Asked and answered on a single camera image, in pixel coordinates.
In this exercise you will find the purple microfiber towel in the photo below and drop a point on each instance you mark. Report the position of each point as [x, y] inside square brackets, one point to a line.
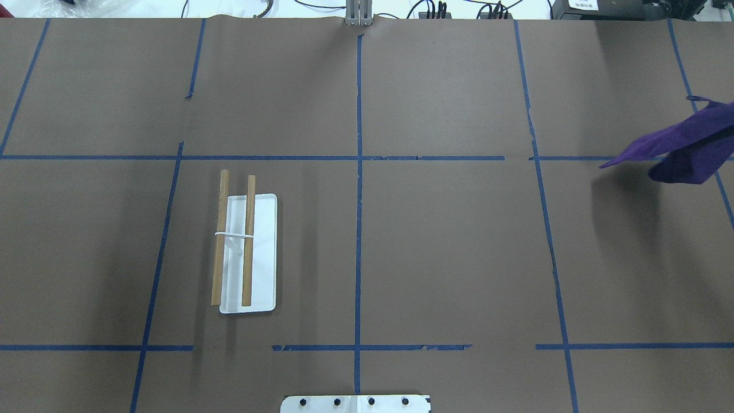
[693, 149]

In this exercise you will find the right wooden rack bar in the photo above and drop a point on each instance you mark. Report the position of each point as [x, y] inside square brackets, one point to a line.
[246, 295]

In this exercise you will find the wooden rack bar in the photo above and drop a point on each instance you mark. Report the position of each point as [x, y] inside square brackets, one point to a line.
[246, 295]
[218, 259]

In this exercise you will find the white towel rack base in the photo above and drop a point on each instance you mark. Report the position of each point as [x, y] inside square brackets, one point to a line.
[265, 255]

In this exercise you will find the left wooden rack bar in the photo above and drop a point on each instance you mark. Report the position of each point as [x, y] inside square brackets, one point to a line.
[218, 259]

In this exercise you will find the white mounting plate with bolts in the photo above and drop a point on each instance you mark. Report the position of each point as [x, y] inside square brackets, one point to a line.
[357, 403]

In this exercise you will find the grey aluminium frame post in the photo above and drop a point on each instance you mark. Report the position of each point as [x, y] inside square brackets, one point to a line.
[359, 13]

